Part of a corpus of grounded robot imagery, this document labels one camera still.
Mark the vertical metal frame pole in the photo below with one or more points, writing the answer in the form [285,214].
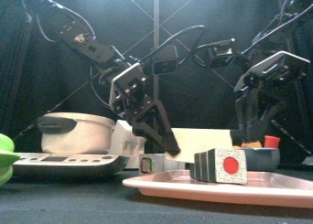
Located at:
[157,17]

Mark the blue-grey toy bowl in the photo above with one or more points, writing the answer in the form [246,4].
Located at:
[265,159]

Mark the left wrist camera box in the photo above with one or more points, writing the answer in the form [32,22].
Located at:
[165,62]

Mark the green rounded toy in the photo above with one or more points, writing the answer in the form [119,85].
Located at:
[6,160]

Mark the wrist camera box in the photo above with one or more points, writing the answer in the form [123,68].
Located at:
[165,62]
[221,55]

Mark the yellow toy corn slice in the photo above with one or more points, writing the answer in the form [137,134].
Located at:
[250,144]

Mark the grey toy cooking pot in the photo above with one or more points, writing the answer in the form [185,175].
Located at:
[79,136]

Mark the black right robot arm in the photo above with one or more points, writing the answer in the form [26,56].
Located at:
[281,32]

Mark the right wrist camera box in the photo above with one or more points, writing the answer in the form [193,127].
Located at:
[221,55]

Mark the pink plastic tray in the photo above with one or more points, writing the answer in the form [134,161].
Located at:
[228,189]

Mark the white toy sushi slice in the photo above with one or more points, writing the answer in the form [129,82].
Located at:
[159,163]
[146,165]

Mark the white toy appliance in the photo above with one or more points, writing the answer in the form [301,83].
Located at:
[127,142]

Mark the seaweed-wrapped toy sushi slice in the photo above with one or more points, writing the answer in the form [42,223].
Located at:
[192,168]
[230,166]
[198,166]
[205,166]

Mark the silver kitchen scale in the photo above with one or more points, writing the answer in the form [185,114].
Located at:
[68,164]

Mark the red toy food piece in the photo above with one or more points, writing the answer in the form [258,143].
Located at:
[272,141]

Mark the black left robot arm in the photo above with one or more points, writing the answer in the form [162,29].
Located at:
[87,48]

